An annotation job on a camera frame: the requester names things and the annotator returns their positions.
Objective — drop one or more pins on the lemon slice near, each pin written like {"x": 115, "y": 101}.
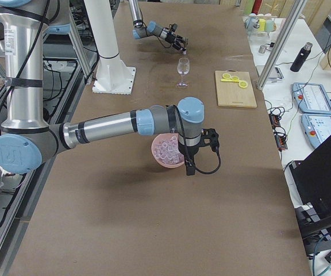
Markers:
{"x": 243, "y": 84}

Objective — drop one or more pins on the small steel cup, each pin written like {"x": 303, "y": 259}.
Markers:
{"x": 262, "y": 49}

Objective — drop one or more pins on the yellow cup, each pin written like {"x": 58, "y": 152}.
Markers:
{"x": 261, "y": 25}

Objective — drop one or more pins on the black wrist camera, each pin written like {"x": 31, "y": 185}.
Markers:
{"x": 190, "y": 168}

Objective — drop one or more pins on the aluminium frame post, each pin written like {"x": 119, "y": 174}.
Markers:
{"x": 282, "y": 38}

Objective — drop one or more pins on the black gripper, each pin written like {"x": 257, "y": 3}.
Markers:
{"x": 171, "y": 37}
{"x": 190, "y": 152}

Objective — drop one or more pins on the light blue cup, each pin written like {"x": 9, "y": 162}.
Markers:
{"x": 251, "y": 22}

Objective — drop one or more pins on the clear wine glass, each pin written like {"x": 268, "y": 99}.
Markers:
{"x": 183, "y": 69}

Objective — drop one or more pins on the kitchen scale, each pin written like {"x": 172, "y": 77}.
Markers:
{"x": 276, "y": 74}

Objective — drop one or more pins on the lemon slice far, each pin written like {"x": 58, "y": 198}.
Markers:
{"x": 226, "y": 75}

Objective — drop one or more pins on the pink bowl of ice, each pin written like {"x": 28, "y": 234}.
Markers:
{"x": 165, "y": 150}

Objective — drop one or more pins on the bamboo cutting board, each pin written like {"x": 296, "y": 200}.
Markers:
{"x": 229, "y": 94}

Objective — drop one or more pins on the lemon slice middle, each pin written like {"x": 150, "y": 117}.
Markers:
{"x": 235, "y": 78}

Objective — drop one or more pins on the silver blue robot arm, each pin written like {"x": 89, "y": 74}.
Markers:
{"x": 27, "y": 141}
{"x": 142, "y": 30}

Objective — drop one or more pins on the teach pendant far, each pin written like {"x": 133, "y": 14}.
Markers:
{"x": 311, "y": 98}

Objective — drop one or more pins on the black water bottle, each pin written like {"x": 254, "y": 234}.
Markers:
{"x": 301, "y": 57}

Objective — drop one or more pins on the lemon slice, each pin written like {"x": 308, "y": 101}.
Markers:
{"x": 226, "y": 75}
{"x": 235, "y": 78}
{"x": 243, "y": 84}

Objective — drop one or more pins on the teach pendant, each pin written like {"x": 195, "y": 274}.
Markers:
{"x": 311, "y": 98}
{"x": 317, "y": 128}

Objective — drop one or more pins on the teach pendant near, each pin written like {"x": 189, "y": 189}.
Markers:
{"x": 317, "y": 128}

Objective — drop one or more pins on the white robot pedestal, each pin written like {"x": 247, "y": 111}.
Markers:
{"x": 112, "y": 75}

